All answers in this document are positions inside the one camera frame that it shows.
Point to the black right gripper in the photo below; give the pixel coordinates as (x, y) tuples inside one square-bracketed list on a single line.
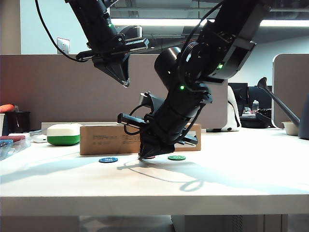
[(173, 116)]

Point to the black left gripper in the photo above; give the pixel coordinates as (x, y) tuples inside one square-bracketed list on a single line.
[(108, 52)]

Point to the red poker chip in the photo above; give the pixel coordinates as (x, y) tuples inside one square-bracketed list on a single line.
[(151, 157)]

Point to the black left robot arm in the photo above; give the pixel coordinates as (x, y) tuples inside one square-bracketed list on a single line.
[(94, 19)]

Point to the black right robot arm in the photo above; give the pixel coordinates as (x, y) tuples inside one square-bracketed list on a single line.
[(217, 48)]

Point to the green poker chip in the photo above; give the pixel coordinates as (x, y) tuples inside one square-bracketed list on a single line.
[(176, 157)]

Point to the blue poker chip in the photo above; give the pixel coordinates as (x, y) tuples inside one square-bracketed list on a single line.
[(107, 160)]

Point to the brown cardboard box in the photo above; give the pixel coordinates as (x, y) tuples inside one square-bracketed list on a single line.
[(103, 142)]

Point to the red chip stack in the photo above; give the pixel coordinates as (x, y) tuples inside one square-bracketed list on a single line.
[(14, 139)]

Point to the clear plastic chip tray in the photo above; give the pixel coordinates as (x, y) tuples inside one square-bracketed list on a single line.
[(20, 148)]

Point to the blue chip stack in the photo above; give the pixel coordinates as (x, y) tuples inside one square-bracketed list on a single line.
[(5, 144)]

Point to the ceiling light strip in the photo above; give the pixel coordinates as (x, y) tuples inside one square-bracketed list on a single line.
[(157, 22)]

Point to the wide grey desk divider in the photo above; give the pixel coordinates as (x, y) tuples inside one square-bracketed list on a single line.
[(36, 84)]

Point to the white and green case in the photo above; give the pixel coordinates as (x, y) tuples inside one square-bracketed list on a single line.
[(63, 134)]

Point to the white and black figure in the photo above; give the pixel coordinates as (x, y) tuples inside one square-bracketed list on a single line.
[(233, 113)]

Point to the black monitor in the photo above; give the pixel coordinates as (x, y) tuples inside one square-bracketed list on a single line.
[(262, 99), (241, 96)]

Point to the black bag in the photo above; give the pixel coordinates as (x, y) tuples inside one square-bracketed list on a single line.
[(256, 122)]

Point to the small white device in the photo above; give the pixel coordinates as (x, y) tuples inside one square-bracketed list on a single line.
[(39, 138)]

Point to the clear water bottle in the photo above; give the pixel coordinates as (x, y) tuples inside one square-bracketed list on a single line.
[(255, 105)]

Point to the black cup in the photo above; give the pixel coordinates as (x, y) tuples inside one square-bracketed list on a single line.
[(18, 122)]

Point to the orange object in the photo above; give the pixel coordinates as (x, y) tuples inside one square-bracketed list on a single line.
[(6, 108)]

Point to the white cup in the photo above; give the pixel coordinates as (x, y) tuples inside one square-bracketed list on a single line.
[(2, 124)]

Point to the dark grey watering can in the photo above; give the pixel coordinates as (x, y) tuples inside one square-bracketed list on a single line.
[(277, 100)]

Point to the small white paper bowl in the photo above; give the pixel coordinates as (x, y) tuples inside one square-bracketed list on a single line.
[(290, 128)]

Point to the grey divider with white edge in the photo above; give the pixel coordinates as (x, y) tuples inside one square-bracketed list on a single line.
[(292, 96)]

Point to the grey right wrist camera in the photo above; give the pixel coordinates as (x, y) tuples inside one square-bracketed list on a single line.
[(147, 99)]

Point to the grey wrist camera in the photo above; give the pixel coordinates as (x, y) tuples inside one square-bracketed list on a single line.
[(147, 99), (134, 31)]

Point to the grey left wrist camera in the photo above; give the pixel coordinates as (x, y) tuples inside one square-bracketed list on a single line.
[(134, 31)]

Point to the metal wall plate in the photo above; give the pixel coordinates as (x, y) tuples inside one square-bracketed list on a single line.
[(65, 44)]

